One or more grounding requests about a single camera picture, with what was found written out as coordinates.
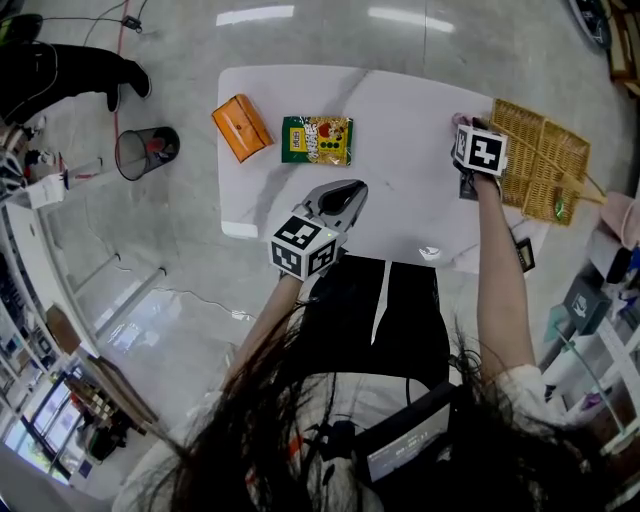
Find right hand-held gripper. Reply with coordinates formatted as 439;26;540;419
452;117;509;201

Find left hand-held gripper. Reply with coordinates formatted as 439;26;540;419
270;178;370;282

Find woven wicker basket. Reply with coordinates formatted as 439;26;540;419
489;98;609;227

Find large green snack bag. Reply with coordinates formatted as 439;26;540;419
281;115;354;167

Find person's left forearm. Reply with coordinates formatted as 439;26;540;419
222;273;304;391

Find person's right forearm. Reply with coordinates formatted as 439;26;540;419
472;174;536;384

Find white marble coffee table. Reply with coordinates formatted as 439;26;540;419
216;64;551;276

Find person's black trousers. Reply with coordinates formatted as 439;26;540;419
289;253;451;386

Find orange tissue box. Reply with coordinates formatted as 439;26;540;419
211;93;275;164

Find pink bucket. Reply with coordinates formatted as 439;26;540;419
599;192;640;249

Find white cylinder with black face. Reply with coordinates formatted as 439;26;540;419
589;239;634;286

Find black mesh waste bin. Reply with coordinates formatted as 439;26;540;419
114;126;181;182

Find dark grey box white logo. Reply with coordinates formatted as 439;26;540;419
562;277;612;336

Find black screen device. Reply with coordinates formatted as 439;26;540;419
352;382;456;486

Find white curved shelf unit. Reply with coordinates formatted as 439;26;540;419
542;189;640;501

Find person's white printed shirt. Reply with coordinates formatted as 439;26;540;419
112;364;566;512

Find brown wooden board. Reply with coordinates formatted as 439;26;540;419
84;354;161;436

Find brown wooden box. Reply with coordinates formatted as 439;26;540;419
45;304;82;356

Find white desk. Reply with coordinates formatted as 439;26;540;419
0;199;166;361

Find black green oval board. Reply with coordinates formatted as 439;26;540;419
0;13;44;44

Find white floor cable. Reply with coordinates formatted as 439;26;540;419
154;284;256;321

